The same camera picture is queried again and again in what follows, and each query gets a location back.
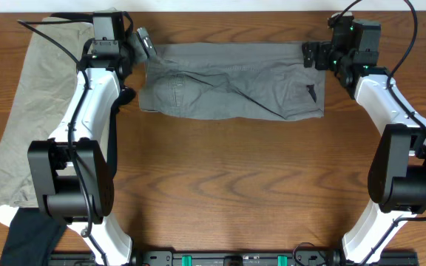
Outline grey shorts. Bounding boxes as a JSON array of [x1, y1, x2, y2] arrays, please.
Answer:
[[139, 42, 325, 122]]

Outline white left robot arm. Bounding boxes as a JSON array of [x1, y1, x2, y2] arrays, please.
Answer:
[[27, 26, 156, 265]]

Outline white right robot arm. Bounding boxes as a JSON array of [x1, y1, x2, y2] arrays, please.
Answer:
[[302, 13, 426, 265]]

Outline khaki folded shorts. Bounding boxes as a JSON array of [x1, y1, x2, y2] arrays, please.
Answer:
[[0, 34, 77, 208]]

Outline black garment under stack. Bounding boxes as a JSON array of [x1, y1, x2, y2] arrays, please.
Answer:
[[0, 12, 138, 266]]

